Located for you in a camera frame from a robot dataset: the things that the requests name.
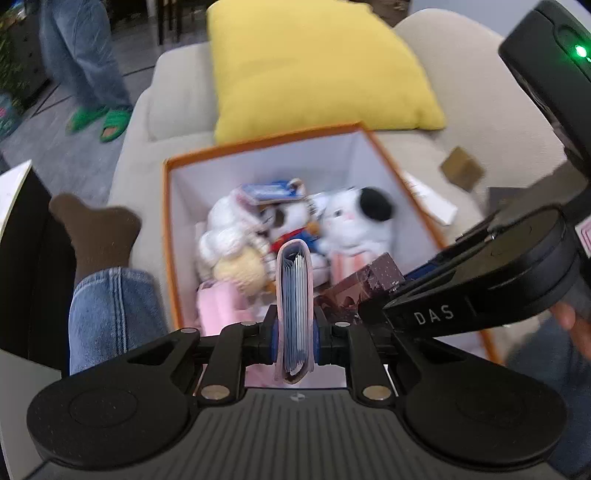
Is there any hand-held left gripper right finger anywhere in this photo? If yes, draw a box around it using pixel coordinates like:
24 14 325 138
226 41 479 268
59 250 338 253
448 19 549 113
310 318 416 408

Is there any white dog plush toy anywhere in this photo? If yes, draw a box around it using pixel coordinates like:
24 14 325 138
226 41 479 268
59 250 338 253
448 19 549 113
314 186 398 273

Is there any yellow cushion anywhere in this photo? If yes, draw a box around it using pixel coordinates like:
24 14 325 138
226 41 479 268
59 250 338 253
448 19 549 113
206 0 446 144

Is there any brown cardboard box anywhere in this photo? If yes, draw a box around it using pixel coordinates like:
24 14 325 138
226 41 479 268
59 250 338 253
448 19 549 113
440 147 485 192

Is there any person's right hand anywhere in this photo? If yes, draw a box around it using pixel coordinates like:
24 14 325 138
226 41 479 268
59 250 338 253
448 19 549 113
551 302 579 344

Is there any white paper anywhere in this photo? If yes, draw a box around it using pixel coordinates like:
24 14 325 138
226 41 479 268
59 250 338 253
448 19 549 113
402 171 458 227

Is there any beige sofa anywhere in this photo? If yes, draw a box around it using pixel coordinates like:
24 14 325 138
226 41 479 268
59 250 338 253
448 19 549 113
108 9 591 324

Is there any orange storage box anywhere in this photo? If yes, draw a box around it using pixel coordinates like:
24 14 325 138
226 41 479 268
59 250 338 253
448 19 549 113
161 122 502 365

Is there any sailor cat plush toy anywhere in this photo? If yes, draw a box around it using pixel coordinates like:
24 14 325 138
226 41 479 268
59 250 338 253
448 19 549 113
240 179 324 252

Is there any dark cabinet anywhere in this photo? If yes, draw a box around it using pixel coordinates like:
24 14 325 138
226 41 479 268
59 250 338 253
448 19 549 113
0 14 49 93

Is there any dark dining chair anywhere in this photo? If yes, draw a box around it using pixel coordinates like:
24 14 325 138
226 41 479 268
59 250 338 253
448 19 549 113
154 0 211 46

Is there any person's left leg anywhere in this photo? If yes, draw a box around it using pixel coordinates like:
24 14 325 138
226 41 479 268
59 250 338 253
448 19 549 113
48 194 169 374

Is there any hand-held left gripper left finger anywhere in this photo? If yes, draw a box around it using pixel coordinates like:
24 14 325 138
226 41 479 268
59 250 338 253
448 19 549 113
124 318 281 409

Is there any dark brown patterned box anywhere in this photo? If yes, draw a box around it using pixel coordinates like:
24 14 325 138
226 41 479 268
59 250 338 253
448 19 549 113
316 253 404 324

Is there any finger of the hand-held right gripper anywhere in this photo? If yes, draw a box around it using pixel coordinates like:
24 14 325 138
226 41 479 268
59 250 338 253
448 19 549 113
358 272 476 331
403 220 498 289

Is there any pink card wallet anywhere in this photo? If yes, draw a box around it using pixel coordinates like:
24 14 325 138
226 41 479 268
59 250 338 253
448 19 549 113
274 240 319 386

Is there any cream crochet plush toy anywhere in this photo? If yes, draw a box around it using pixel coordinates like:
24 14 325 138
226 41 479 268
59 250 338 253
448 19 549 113
198 194 273 296

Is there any white side table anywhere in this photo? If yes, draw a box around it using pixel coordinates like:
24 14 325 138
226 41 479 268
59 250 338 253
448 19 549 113
0 159 51 352

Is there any green slipper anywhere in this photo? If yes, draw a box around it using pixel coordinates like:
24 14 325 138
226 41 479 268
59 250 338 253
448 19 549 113
67 107 109 134
99 108 133 143

